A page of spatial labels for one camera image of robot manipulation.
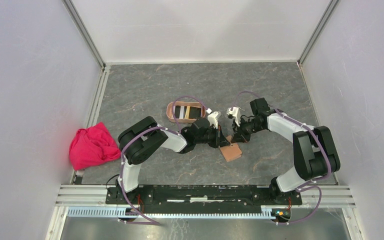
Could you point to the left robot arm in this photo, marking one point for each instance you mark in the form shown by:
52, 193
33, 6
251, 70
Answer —
144, 138

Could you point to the red crumpled cloth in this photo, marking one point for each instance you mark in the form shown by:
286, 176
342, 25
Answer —
92, 146

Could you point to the tan leather card holder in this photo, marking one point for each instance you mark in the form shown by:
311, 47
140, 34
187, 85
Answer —
231, 152

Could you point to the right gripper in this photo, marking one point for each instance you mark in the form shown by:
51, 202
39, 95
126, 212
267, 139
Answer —
239, 137

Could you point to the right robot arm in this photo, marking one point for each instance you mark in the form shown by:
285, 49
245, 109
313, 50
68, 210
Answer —
315, 156

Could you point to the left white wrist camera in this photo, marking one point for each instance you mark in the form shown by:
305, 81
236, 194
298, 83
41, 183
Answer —
213, 118

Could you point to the white toothed cable duct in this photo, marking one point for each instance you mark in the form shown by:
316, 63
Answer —
124, 213

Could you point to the silver credit card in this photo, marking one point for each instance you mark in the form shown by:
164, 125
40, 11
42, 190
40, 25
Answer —
182, 112

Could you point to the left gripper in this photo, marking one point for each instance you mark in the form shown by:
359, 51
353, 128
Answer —
219, 140

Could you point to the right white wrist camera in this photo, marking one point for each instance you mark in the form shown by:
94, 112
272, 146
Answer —
233, 113

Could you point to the pink oval tray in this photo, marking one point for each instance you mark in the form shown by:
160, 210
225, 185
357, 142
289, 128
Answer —
186, 120

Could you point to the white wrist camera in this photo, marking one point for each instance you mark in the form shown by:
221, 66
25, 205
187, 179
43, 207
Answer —
233, 113
213, 118

